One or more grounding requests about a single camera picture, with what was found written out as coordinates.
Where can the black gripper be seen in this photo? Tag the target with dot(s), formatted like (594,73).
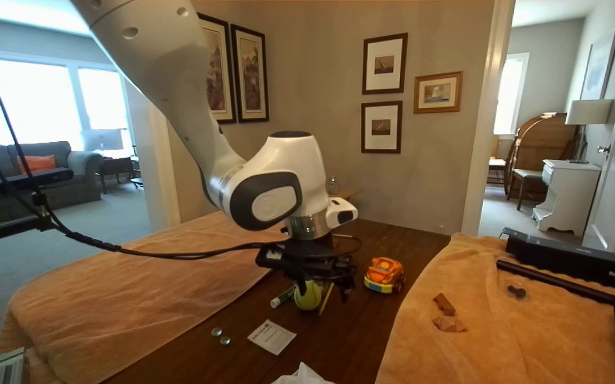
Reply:
(319,261)

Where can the yellow pencil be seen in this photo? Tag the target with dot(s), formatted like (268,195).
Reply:
(328,300)

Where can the orange toy car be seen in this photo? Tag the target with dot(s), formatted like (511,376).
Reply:
(382,275)

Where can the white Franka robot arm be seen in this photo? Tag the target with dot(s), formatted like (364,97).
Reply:
(180,92)

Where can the yellow-green tennis ball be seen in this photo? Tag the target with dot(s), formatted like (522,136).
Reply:
(308,296)

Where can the white printed card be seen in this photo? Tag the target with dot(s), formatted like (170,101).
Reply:
(272,337)

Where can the crumpled white tissue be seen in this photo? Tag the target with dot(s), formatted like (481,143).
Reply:
(299,376)

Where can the small silver coin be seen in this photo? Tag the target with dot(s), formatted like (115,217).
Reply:
(215,330)
(224,340)

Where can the small brown block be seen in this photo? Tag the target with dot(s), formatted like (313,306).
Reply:
(445,303)

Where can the tan crumpled paper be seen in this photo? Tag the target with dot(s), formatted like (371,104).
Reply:
(449,324)

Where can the small black framed picture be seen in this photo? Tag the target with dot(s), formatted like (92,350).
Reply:
(381,127)
(385,64)

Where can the orange terry towel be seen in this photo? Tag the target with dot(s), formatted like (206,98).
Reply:
(121,300)
(507,341)

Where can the small black piece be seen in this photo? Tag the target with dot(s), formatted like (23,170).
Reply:
(517,293)

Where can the wooden framed picture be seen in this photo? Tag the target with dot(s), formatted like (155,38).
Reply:
(439,92)

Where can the tall black framed picture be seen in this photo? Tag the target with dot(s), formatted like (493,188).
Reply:
(223,70)
(251,70)

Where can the thin black rod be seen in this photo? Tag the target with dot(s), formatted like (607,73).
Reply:
(556,280)

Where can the white dresser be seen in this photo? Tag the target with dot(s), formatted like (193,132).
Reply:
(567,195)

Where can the wooden rolltop desk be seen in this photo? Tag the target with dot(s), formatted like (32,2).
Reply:
(542,141)

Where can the long black box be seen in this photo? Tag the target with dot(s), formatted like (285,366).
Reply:
(586,259)

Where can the bright glass window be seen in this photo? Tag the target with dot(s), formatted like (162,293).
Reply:
(511,92)
(21,106)
(102,98)

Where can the orange cushion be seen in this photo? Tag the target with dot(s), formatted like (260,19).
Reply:
(36,164)

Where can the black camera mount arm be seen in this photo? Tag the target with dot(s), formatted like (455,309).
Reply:
(0,231)

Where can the grey framed wall picture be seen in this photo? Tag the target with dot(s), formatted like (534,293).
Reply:
(600,64)

